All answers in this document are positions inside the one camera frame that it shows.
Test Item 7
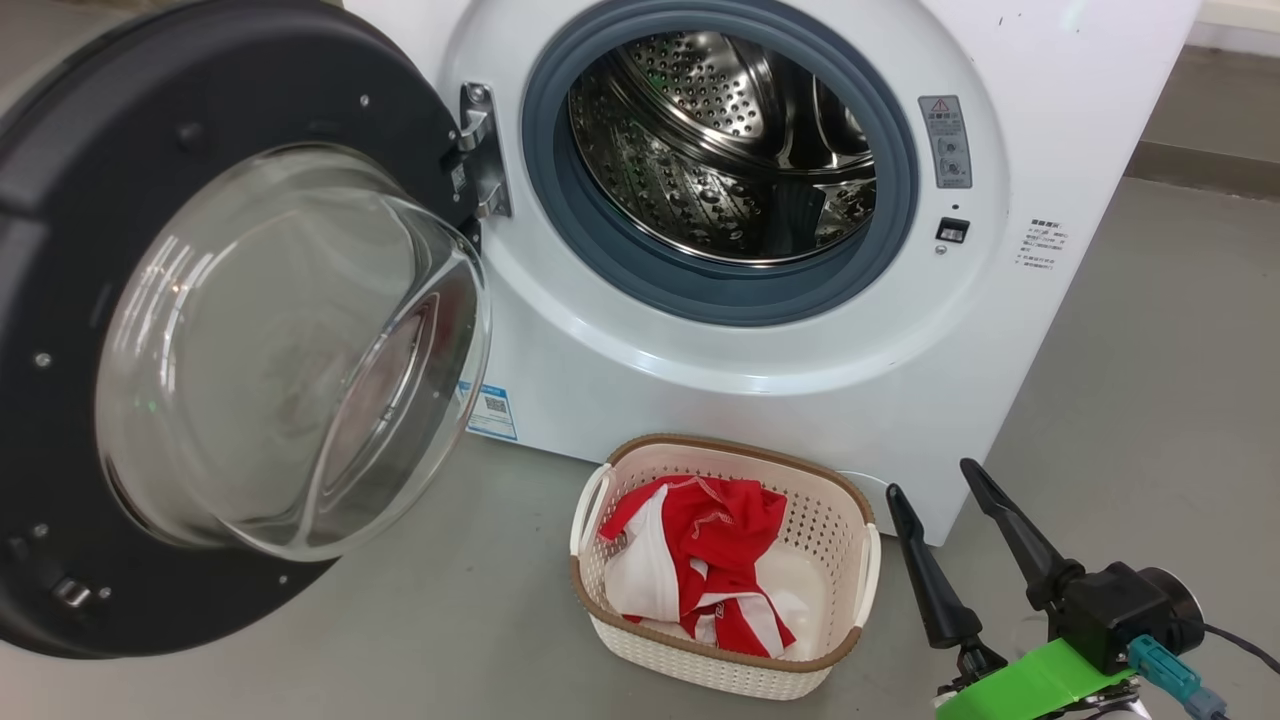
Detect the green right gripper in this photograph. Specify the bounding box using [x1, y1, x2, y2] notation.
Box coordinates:
[886, 458, 1139, 720]

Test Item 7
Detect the red and white garment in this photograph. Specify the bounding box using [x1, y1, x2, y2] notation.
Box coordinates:
[598, 475, 817, 659]

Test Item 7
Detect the black washer door glass window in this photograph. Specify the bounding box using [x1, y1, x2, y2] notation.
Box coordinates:
[0, 0, 494, 661]

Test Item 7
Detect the cream perforated laundry basket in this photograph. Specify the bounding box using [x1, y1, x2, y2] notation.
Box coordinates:
[570, 433, 883, 701]

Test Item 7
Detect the white front-load washing machine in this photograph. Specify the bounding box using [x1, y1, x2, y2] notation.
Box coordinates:
[340, 0, 1201, 547]

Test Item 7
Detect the grey rubber door gasket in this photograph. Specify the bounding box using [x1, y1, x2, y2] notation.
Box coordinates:
[520, 0, 919, 328]

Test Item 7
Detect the metal door hinge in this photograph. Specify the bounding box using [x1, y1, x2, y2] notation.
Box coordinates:
[457, 82, 513, 220]

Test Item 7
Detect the grey warning sticker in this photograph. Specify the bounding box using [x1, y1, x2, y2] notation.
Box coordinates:
[918, 95, 973, 190]

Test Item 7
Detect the steel washer drum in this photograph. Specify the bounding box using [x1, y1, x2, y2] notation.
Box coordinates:
[568, 30, 878, 268]

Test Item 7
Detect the blue energy rating sticker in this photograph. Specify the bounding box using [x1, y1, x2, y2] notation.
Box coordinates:
[458, 380, 519, 442]

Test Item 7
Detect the teal right camera cable connector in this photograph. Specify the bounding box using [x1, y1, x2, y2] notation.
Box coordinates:
[1128, 635, 1231, 720]

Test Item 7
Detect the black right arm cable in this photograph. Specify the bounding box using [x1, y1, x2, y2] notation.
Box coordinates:
[1200, 622, 1280, 677]

